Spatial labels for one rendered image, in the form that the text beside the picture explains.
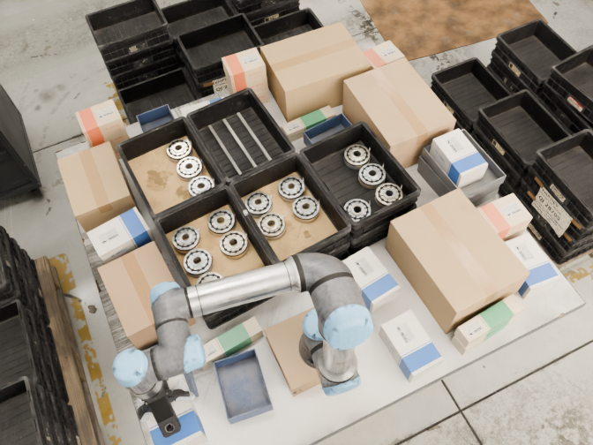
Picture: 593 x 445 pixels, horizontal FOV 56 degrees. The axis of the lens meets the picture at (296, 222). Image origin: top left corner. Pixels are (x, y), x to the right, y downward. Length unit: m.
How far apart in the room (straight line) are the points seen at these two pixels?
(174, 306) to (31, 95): 2.95
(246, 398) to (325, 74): 1.36
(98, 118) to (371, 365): 1.45
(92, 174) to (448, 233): 1.39
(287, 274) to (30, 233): 2.28
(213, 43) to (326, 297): 2.23
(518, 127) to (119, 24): 2.29
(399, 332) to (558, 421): 1.12
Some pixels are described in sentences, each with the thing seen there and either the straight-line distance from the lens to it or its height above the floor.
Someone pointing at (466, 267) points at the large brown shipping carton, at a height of 0.90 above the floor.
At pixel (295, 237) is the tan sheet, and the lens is 2.08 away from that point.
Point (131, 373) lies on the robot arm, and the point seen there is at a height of 1.46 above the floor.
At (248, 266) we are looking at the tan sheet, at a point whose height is 0.83.
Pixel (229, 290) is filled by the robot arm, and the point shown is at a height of 1.43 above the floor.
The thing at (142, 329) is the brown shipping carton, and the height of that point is 0.86.
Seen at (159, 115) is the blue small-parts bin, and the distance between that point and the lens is 2.68.
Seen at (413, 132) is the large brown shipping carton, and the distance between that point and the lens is 2.30.
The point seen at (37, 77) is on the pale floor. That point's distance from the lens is 4.24.
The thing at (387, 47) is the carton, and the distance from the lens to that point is 2.71.
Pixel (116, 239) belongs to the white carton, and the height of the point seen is 0.88.
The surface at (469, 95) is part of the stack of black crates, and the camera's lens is 3.38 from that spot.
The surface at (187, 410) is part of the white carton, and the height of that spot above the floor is 1.14.
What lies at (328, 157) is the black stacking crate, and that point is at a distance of 2.29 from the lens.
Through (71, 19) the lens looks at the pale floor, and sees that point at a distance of 4.59.
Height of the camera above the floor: 2.64
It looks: 59 degrees down
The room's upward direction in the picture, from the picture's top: 4 degrees counter-clockwise
